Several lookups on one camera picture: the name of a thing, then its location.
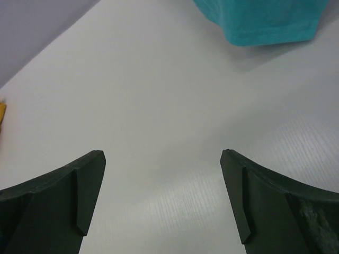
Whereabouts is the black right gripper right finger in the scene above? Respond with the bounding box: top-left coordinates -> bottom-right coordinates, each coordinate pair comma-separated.
220,149 -> 338,253

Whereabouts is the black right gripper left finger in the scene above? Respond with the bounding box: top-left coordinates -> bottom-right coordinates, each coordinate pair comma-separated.
1,150 -> 106,253

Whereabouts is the folded yellow t shirt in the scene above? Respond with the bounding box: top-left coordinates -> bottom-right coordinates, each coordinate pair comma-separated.
0,100 -> 7,130

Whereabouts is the teal t shirt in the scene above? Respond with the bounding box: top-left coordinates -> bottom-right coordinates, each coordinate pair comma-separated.
194,0 -> 328,47

